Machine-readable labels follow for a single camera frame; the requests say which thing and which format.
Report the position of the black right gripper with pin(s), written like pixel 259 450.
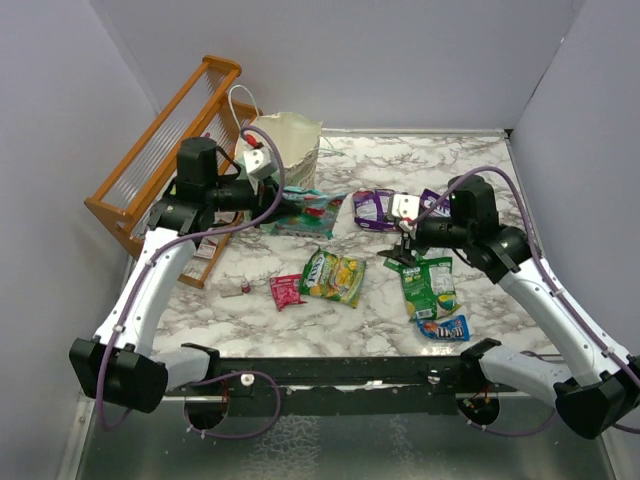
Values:
pixel 400 254

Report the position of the purple Fox's candy bag right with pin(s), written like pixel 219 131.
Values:
pixel 429 197

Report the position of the green candy bag back side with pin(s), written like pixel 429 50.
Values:
pixel 429 290

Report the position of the red white small card box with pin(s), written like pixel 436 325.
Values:
pixel 206 249

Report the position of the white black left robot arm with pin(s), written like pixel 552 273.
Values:
pixel 117 365

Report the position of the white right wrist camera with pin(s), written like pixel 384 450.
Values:
pixel 403 209

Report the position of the green paper gift bag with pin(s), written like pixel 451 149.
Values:
pixel 298 139

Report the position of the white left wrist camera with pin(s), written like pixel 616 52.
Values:
pixel 259 163

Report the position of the purple fox's candy bag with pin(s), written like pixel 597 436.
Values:
pixel 370 209
pixel 429 197

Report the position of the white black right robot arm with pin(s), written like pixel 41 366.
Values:
pixel 598 382

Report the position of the blue M&M's packet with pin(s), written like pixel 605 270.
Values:
pixel 454 329

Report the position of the small beige eraser block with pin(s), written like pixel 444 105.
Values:
pixel 230 292

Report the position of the green Fox's bag under gripper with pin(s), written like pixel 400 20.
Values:
pixel 399 267

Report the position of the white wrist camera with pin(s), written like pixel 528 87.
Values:
pixel 259 163
pixel 403 209

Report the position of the black front mounting rail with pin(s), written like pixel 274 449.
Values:
pixel 331 386

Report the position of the purple Fox's candy bag left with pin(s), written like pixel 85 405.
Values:
pixel 370 209

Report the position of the green yellow Fox's spring tea bag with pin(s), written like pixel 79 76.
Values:
pixel 333 277

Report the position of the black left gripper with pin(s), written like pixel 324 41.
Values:
pixel 265 197

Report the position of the wooden rack with clear slats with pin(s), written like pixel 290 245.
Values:
pixel 199 108

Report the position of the teal red Fox's mint bag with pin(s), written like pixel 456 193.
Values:
pixel 315 215

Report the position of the pink red snack packet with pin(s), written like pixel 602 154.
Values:
pixel 285 291

